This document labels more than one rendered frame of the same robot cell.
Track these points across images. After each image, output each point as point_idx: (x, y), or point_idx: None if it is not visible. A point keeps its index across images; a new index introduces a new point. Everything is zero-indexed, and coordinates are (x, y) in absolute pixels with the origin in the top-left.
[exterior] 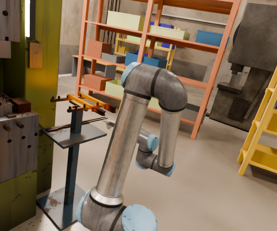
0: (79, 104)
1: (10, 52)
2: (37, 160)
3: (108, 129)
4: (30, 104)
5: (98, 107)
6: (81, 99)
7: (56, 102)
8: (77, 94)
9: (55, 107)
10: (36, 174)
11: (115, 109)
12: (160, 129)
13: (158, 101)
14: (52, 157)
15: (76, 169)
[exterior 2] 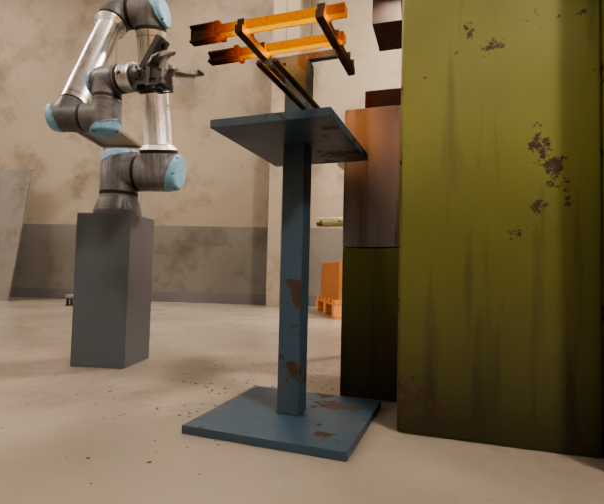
0: (298, 54)
1: (372, 16)
2: (343, 223)
3: (186, 87)
4: (365, 95)
5: (230, 48)
6: (291, 39)
7: (401, 73)
8: (346, 17)
9: (401, 89)
10: (342, 262)
11: (191, 34)
12: (109, 58)
13: (126, 30)
14: (398, 284)
15: (280, 271)
